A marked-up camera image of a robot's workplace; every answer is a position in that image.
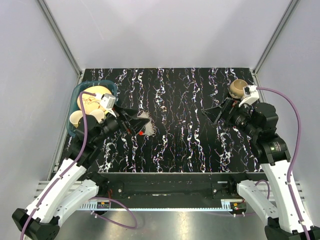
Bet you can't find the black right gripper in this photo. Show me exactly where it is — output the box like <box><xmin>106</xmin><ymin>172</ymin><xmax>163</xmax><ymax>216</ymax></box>
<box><xmin>202</xmin><ymin>97</ymin><xmax>260</xmax><ymax>138</ymax></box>

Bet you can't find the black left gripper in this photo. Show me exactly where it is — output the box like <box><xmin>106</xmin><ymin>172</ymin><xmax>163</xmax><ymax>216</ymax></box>
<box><xmin>92</xmin><ymin>104</ymin><xmax>150</xmax><ymax>146</ymax></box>

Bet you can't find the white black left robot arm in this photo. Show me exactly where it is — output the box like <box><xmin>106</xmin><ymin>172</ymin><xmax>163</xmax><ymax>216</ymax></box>
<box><xmin>12</xmin><ymin>105</ymin><xmax>150</xmax><ymax>240</ymax></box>

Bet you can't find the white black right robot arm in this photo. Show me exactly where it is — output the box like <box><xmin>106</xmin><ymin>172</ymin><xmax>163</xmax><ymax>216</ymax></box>
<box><xmin>202</xmin><ymin>97</ymin><xmax>320</xmax><ymax>240</ymax></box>

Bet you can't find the beige ceramic cup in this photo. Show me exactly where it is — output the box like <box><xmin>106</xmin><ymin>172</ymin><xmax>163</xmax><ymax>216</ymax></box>
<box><xmin>229</xmin><ymin>79</ymin><xmax>248</xmax><ymax>99</ymax></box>

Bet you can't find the yellow mug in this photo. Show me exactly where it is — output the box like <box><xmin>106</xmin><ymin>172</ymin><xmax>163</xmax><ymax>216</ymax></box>
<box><xmin>89</xmin><ymin>109</ymin><xmax>106</xmax><ymax>123</ymax></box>
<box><xmin>69</xmin><ymin>110</ymin><xmax>83</xmax><ymax>131</ymax></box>

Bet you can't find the cream floral plate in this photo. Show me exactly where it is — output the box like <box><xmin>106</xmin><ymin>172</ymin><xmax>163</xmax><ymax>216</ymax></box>
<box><xmin>82</xmin><ymin>85</ymin><xmax>112</xmax><ymax>115</ymax></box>

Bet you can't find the teal plastic bin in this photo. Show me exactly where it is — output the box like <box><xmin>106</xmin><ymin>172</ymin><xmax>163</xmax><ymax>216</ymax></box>
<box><xmin>66</xmin><ymin>80</ymin><xmax>117</xmax><ymax>138</ymax></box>

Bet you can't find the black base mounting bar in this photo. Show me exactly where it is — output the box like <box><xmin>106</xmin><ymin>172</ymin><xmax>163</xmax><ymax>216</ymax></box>
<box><xmin>86</xmin><ymin>172</ymin><xmax>267</xmax><ymax>210</ymax></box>

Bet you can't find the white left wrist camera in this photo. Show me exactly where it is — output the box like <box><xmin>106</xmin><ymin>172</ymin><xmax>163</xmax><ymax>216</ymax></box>
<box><xmin>97</xmin><ymin>93</ymin><xmax>119</xmax><ymax>118</ymax></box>

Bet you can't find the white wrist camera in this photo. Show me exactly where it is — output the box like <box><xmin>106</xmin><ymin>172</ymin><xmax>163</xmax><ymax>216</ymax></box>
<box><xmin>239</xmin><ymin>85</ymin><xmax>260</xmax><ymax>107</ymax></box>
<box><xmin>97</xmin><ymin>93</ymin><xmax>119</xmax><ymax>118</ymax></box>

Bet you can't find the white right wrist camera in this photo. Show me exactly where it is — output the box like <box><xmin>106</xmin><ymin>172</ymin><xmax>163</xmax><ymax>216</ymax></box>
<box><xmin>239</xmin><ymin>85</ymin><xmax>260</xmax><ymax>107</ymax></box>

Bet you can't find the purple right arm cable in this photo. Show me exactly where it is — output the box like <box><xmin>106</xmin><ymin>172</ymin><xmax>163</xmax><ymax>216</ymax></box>
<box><xmin>199</xmin><ymin>86</ymin><xmax>312</xmax><ymax>240</ymax></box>

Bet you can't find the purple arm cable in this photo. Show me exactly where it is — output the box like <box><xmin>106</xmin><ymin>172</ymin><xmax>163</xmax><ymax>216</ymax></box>
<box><xmin>19</xmin><ymin>91</ymin><xmax>138</xmax><ymax>240</ymax></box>
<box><xmin>199</xmin><ymin>86</ymin><xmax>312</xmax><ymax>240</ymax></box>

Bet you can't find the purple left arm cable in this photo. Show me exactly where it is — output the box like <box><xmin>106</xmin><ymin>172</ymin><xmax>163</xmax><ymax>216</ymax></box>
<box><xmin>19</xmin><ymin>91</ymin><xmax>138</xmax><ymax>240</ymax></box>

